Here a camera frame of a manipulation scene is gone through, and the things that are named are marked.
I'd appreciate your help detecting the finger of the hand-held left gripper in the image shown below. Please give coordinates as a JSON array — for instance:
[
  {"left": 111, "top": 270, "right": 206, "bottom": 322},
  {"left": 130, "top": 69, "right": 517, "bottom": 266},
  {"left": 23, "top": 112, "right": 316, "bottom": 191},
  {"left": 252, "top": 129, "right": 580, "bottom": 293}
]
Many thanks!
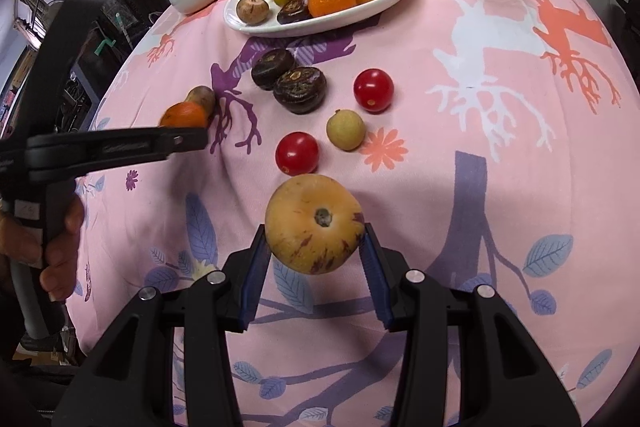
[{"left": 27, "top": 126, "right": 209, "bottom": 180}]

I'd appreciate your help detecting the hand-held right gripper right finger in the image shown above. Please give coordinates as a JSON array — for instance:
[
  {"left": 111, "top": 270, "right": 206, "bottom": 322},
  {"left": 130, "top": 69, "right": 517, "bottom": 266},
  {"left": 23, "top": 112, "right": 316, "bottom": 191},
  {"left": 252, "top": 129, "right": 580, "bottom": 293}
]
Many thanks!
[{"left": 361, "top": 222, "right": 583, "bottom": 427}]

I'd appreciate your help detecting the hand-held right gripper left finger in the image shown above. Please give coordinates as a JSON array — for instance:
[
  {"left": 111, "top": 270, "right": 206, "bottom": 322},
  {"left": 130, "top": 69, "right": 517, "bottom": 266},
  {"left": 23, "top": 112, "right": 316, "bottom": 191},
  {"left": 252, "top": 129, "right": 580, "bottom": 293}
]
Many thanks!
[{"left": 52, "top": 223, "right": 273, "bottom": 427}]

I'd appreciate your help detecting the orange tangerine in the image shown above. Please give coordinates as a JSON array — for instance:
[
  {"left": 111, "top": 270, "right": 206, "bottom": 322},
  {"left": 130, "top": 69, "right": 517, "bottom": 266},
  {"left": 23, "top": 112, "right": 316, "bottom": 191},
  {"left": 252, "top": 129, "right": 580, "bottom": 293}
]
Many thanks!
[
  {"left": 160, "top": 102, "right": 208, "bottom": 128},
  {"left": 307, "top": 0, "right": 357, "bottom": 18}
]

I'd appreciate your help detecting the dark water chestnut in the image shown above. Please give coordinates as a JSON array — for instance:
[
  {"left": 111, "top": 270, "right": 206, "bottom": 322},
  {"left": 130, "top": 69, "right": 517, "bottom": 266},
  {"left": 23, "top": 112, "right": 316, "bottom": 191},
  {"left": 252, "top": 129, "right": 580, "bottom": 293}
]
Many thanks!
[
  {"left": 251, "top": 48, "right": 297, "bottom": 90},
  {"left": 276, "top": 0, "right": 311, "bottom": 26},
  {"left": 272, "top": 67, "right": 328, "bottom": 114}
]

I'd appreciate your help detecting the person's left hand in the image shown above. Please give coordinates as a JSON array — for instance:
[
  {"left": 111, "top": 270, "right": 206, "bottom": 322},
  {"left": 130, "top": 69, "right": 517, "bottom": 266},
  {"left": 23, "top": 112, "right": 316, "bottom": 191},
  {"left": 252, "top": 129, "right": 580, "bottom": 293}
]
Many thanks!
[{"left": 0, "top": 194, "right": 86, "bottom": 303}]

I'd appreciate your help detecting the pink printed tablecloth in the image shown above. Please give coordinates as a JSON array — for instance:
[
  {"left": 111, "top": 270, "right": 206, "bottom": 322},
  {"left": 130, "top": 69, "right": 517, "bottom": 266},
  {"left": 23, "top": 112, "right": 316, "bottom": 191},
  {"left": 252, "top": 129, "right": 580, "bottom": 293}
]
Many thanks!
[{"left": 65, "top": 0, "right": 640, "bottom": 427}]

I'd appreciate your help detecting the red cherry tomato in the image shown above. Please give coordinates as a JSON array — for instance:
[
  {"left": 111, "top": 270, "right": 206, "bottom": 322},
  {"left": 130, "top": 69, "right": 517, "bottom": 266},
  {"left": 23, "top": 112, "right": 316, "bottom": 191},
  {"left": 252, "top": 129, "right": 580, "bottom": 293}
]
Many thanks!
[
  {"left": 353, "top": 68, "right": 395, "bottom": 114},
  {"left": 275, "top": 132, "right": 320, "bottom": 176}
]

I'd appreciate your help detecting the tan longan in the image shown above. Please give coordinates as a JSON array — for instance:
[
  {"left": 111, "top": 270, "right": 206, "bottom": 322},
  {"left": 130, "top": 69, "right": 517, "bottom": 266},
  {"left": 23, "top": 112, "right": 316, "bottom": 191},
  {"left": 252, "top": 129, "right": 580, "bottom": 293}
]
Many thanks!
[{"left": 326, "top": 109, "right": 366, "bottom": 152}]

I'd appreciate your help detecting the grey metal pipe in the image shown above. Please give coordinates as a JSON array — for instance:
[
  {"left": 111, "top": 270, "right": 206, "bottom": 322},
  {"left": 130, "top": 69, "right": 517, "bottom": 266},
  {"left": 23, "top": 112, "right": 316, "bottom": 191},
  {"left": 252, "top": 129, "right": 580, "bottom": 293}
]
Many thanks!
[{"left": 14, "top": 257, "right": 67, "bottom": 339}]

